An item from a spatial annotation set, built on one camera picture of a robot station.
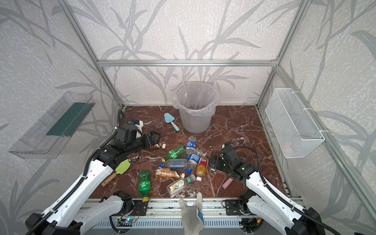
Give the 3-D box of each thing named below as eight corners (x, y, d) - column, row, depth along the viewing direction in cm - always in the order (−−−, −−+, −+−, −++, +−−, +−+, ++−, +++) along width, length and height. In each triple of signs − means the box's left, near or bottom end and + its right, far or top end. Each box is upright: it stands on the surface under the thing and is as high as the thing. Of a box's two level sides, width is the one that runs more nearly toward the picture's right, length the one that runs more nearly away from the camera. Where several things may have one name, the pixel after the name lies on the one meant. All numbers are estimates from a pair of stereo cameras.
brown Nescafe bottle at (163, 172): (156, 178, 84) (154, 176, 80) (157, 170, 87) (156, 167, 83) (179, 178, 84) (178, 176, 80) (179, 170, 87) (179, 167, 83)
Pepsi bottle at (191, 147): (186, 156, 94) (185, 153, 91) (187, 138, 103) (186, 135, 100) (198, 156, 94) (198, 153, 91) (198, 138, 103) (198, 135, 100)
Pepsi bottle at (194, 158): (183, 171, 86) (182, 169, 83) (195, 148, 95) (195, 146, 93) (192, 175, 84) (192, 173, 82) (203, 152, 94) (203, 149, 91)
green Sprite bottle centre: (165, 166, 90) (164, 163, 86) (161, 160, 93) (160, 156, 89) (188, 152, 96) (187, 148, 92) (184, 146, 99) (183, 142, 95)
